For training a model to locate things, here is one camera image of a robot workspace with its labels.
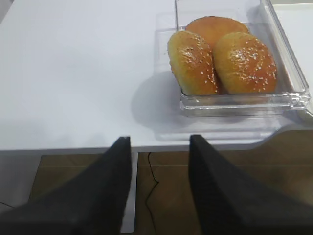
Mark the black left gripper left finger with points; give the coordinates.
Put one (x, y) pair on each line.
(92, 203)

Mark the sesame bun top left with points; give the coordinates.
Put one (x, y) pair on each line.
(191, 62)

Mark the clear plastic bun container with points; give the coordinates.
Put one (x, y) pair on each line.
(228, 119)

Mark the plain bun bottom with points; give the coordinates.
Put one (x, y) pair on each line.
(212, 28)

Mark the sesame bun top right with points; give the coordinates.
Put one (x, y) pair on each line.
(244, 64)

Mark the sesame bun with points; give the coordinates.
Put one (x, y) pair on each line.
(244, 64)
(191, 62)

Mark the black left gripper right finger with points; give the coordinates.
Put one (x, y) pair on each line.
(230, 202)

